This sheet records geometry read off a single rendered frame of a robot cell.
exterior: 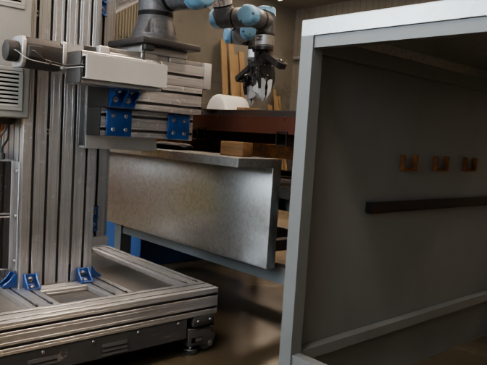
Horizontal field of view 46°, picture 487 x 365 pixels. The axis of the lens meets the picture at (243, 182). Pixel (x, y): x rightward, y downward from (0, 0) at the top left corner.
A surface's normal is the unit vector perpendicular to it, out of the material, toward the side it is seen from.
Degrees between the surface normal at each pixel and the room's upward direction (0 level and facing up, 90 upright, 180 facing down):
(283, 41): 90
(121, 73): 90
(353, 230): 90
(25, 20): 90
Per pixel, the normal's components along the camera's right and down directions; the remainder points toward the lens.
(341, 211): 0.67, 0.11
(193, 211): -0.74, 0.01
